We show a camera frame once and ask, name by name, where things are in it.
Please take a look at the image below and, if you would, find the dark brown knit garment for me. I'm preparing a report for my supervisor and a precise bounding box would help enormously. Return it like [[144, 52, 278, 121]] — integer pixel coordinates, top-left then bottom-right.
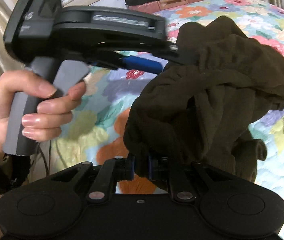
[[124, 16, 284, 182]]

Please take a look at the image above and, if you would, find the person's left hand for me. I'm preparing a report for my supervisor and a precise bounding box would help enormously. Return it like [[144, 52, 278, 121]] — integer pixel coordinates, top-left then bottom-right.
[[0, 70, 86, 160]]

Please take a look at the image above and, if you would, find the pink hard-shell suitcase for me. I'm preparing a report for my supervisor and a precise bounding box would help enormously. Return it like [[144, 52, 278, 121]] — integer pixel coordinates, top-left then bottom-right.
[[128, 0, 203, 14]]

